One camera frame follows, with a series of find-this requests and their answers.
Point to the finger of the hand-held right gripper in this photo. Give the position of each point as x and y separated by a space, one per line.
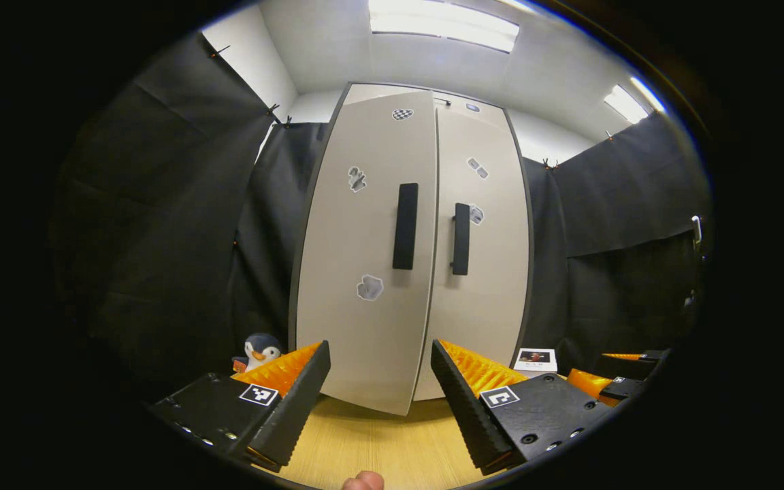
650 355
620 389

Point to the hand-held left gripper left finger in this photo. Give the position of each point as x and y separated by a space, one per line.
297 401

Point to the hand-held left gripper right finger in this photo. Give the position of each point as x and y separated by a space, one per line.
470 408

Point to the grey cabinet door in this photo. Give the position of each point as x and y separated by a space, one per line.
494 286
365 231

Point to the grey shoe cabinet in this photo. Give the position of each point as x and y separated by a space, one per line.
460 100

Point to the penguin plush toy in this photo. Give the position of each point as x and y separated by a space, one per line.
260 350

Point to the white books stack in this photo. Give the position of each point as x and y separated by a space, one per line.
535 357

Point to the black backdrop cloth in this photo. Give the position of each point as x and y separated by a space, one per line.
174 231
630 204

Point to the ceiling light panel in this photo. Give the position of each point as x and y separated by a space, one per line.
443 24
629 102

